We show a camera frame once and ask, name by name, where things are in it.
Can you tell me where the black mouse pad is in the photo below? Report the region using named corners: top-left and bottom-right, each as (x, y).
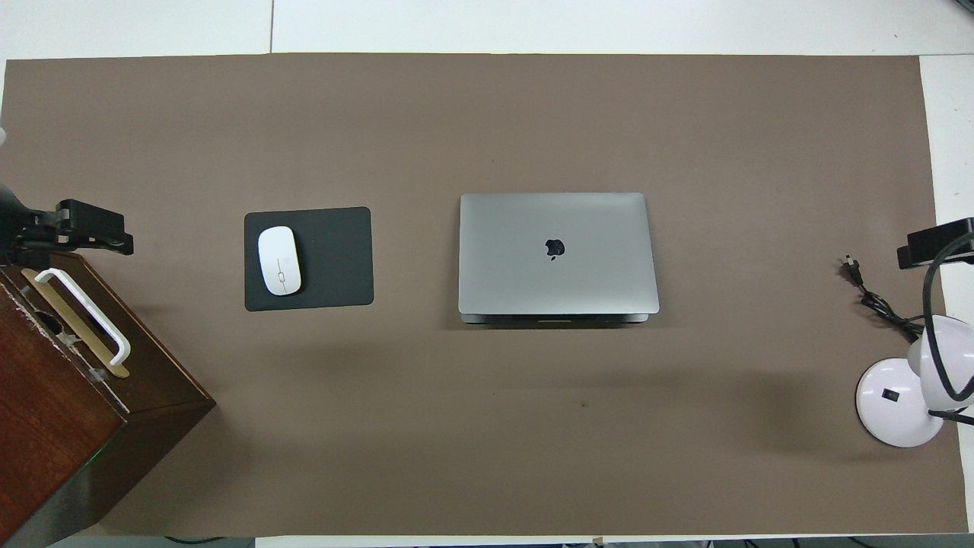
top-left (243, 206), bottom-right (375, 312)

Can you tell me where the brass handle plate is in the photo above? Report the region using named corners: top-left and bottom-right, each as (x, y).
top-left (21, 268), bottom-right (130, 379)

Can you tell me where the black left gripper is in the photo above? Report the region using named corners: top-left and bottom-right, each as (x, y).
top-left (0, 183), bottom-right (135, 267)

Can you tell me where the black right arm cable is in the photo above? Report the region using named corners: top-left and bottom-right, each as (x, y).
top-left (921, 231), bottom-right (974, 404)

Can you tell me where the brown table mat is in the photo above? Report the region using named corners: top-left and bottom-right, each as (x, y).
top-left (0, 52), bottom-right (969, 537)

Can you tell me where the white box handle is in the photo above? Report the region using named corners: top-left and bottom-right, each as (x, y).
top-left (34, 268), bottom-right (132, 368)

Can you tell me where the dark brown wooden box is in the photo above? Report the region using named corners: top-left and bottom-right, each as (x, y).
top-left (0, 247), bottom-right (216, 548)

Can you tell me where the white computer mouse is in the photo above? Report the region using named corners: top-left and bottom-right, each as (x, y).
top-left (257, 226), bottom-right (302, 296)

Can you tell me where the silver laptop with apple logo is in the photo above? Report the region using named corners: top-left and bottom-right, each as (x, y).
top-left (458, 192), bottom-right (660, 326)

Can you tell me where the white desk lamp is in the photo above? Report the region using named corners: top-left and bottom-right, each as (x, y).
top-left (855, 314), bottom-right (974, 448)

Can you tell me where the black lamp power cable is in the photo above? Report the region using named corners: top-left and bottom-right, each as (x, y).
top-left (843, 256), bottom-right (925, 342)

